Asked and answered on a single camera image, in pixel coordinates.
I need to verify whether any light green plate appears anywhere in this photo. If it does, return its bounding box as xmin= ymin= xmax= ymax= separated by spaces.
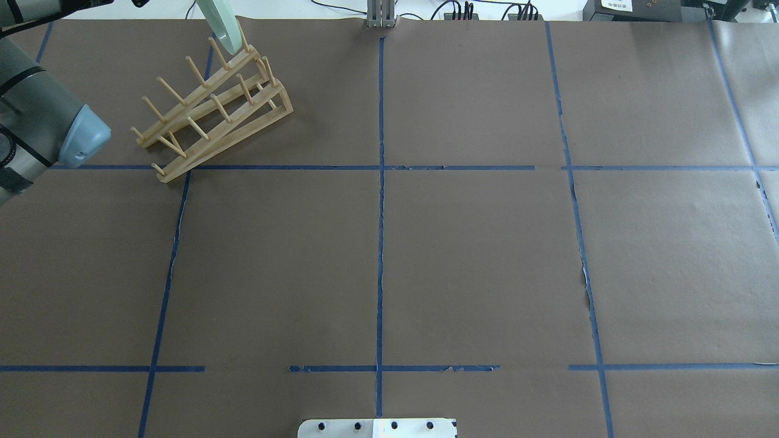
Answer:
xmin=195 ymin=1 xmax=244 ymax=55

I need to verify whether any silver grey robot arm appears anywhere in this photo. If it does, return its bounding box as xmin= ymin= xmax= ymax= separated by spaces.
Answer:
xmin=1 ymin=1 xmax=111 ymax=203

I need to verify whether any wooden dish rack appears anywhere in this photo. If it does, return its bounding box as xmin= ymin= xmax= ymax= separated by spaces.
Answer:
xmin=131 ymin=37 xmax=294 ymax=183

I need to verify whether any brown paper table cover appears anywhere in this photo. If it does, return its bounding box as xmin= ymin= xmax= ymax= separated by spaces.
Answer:
xmin=2 ymin=19 xmax=777 ymax=437

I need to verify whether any black box device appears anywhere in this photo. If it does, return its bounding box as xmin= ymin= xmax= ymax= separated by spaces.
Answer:
xmin=582 ymin=1 xmax=708 ymax=23

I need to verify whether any aluminium frame post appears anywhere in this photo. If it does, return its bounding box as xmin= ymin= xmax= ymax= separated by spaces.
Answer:
xmin=366 ymin=0 xmax=397 ymax=29

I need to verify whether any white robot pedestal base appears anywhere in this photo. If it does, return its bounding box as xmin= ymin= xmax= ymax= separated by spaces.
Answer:
xmin=297 ymin=417 xmax=458 ymax=437

